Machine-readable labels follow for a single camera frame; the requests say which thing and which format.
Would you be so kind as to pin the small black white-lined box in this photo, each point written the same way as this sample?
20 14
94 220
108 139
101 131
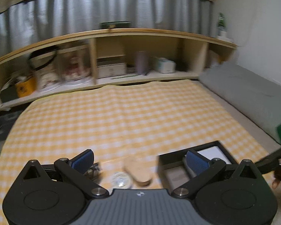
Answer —
215 154

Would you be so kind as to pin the wooden shelf unit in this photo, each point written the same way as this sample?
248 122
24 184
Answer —
154 79

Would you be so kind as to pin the black storage box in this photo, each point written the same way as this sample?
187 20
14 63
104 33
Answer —
166 160

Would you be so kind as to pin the black and white bag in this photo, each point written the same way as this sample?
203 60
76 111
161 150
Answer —
41 59

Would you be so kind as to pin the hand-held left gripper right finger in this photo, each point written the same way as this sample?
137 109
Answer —
196 164

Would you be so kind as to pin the dark box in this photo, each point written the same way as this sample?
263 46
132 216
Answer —
9 95

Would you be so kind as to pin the grey curtain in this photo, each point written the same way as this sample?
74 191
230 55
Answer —
84 11

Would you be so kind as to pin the white drawer box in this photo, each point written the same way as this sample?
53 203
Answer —
111 68

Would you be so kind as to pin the yellow box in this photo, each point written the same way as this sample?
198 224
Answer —
25 88

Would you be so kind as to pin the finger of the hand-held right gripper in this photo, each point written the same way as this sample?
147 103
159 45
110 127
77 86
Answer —
269 160

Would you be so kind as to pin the clear plastic case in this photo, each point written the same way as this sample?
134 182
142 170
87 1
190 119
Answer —
95 171

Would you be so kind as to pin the green flat box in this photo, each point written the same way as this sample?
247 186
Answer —
115 25

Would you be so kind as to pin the purple cup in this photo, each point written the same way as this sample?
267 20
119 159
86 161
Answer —
141 63

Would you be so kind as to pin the white tissue box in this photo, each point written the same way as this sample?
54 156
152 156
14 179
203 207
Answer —
165 65

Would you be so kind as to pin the small round clear container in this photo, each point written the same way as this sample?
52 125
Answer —
121 180

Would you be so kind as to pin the yellow checkered cloth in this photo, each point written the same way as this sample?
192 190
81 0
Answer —
131 121

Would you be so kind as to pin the dark grey object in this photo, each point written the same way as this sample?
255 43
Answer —
2 126

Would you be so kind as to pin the green and white bottle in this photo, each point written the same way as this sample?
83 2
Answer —
221 25

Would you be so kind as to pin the grey pillow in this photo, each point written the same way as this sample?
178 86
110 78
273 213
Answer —
248 93

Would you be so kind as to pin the green stick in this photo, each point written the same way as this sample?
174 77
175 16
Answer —
126 76

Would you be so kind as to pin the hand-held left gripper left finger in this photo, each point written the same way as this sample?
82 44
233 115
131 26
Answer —
84 161

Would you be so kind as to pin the round cork coaster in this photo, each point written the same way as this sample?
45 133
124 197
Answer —
138 171

